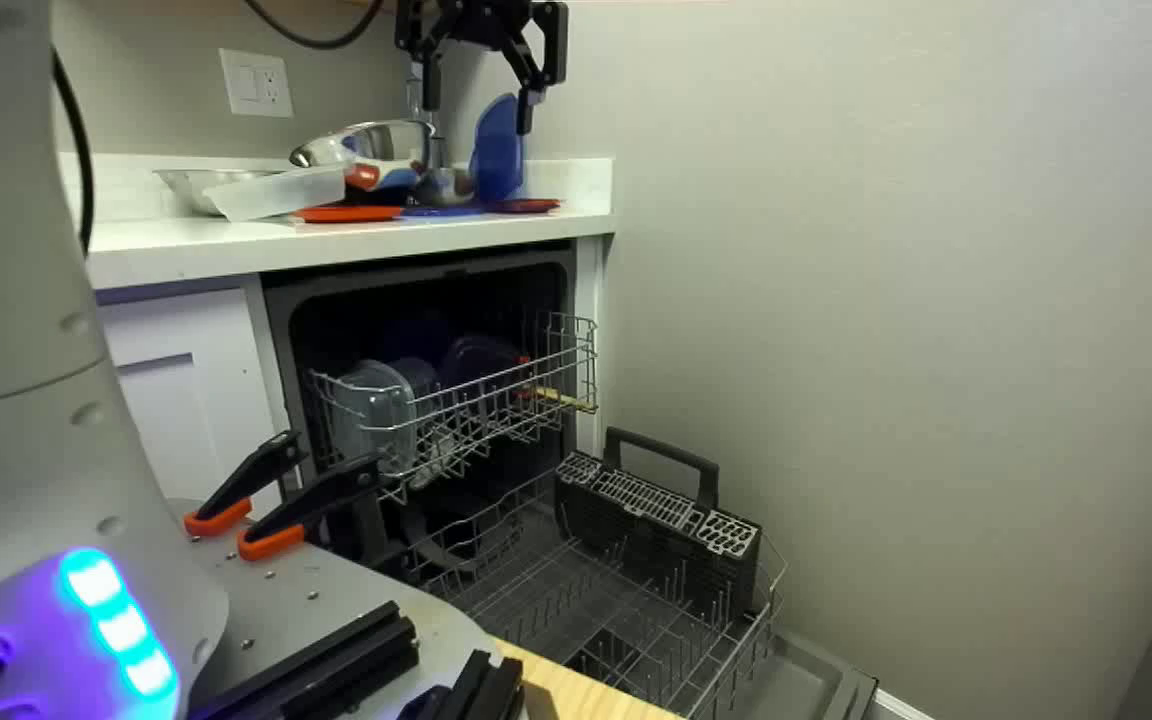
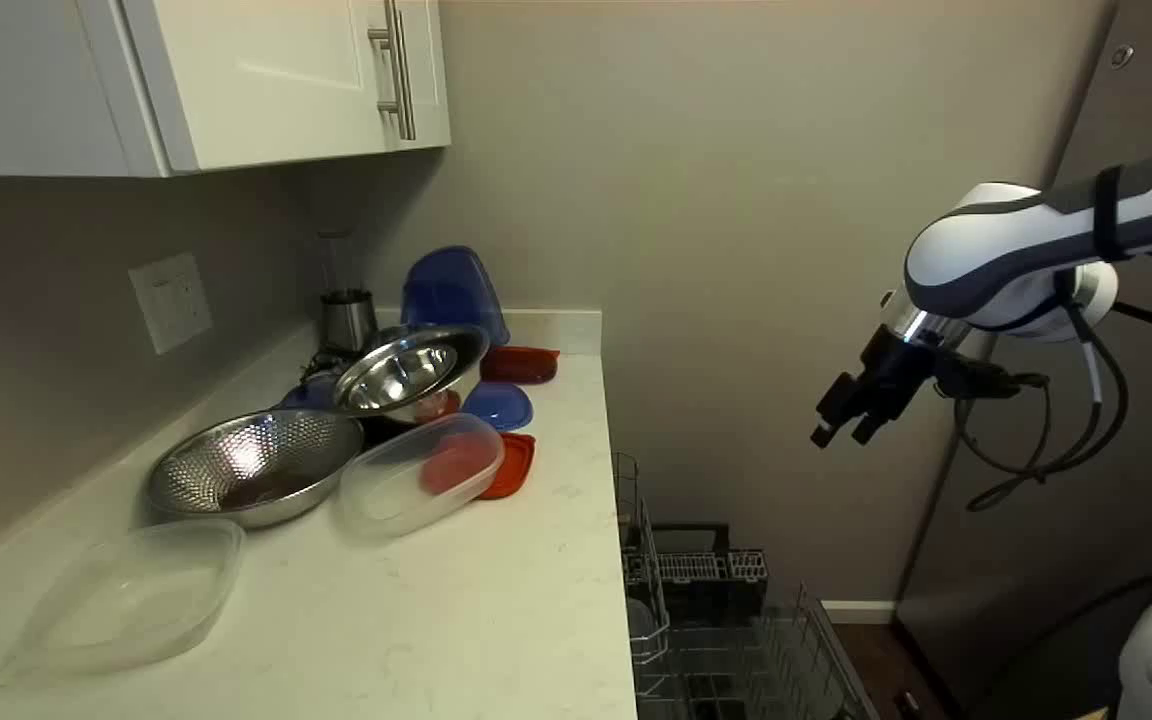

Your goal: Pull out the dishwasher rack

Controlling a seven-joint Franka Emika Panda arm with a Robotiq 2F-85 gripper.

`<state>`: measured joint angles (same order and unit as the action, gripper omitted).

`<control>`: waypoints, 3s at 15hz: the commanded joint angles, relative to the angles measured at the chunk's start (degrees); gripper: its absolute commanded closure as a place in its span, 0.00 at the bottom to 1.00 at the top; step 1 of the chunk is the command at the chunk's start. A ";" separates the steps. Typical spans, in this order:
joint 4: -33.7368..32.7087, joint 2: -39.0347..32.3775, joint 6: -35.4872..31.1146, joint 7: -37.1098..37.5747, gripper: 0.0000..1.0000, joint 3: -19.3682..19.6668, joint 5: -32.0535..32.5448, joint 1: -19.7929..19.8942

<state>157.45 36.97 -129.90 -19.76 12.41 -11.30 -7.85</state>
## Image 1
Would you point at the small steel bowl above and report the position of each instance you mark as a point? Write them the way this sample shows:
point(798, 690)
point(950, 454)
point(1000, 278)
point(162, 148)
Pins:
point(363, 141)

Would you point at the black cutlery basket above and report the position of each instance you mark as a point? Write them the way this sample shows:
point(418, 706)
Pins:
point(662, 533)

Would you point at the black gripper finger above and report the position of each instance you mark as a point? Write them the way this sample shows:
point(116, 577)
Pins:
point(418, 31)
point(547, 44)

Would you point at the white wall outlet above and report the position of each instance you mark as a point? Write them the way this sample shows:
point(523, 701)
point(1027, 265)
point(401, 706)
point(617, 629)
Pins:
point(258, 82)

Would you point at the wooden utensil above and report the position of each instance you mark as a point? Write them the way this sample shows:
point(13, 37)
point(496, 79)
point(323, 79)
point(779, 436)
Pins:
point(562, 399)

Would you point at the small red plastic lid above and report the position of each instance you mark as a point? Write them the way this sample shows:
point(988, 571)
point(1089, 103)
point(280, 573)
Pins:
point(523, 204)

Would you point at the blue plastic lid in rack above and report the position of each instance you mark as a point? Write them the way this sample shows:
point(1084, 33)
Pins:
point(415, 369)

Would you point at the grey round plastic container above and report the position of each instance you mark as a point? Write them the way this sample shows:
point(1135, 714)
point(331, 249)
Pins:
point(378, 407)

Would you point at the black aluminium extrusion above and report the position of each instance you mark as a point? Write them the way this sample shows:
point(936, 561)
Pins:
point(477, 687)
point(323, 661)

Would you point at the grey metal mounting plate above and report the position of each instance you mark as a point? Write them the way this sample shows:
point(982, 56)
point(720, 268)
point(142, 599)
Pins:
point(323, 584)

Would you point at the built-in dishwasher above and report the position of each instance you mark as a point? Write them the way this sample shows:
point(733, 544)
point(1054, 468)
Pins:
point(336, 306)

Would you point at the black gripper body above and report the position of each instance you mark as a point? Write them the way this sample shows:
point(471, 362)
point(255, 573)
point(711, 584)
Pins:
point(480, 17)

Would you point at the purple plastic container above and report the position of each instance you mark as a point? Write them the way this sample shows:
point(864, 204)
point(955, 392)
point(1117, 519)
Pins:
point(480, 358)

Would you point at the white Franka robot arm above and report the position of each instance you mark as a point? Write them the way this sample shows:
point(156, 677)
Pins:
point(18, 401)

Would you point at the black clamp with orange tips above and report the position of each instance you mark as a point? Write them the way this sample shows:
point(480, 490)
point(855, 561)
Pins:
point(319, 506)
point(251, 483)

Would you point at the white base cabinet door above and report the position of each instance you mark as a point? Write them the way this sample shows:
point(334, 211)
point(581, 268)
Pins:
point(188, 384)

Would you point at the small orange plastic piece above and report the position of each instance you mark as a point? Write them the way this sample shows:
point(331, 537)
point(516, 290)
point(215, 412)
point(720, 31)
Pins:
point(363, 179)

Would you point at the wooden board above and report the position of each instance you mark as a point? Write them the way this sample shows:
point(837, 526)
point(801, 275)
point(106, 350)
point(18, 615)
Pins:
point(588, 697)

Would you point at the large red plastic lid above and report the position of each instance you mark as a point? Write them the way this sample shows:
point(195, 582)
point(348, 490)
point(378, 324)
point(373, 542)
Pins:
point(352, 212)

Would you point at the tall blue plastic container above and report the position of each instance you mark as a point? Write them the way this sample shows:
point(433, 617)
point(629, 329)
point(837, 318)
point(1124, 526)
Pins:
point(496, 148)

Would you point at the steel cup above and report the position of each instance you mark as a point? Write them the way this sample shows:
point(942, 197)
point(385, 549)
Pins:
point(433, 148)

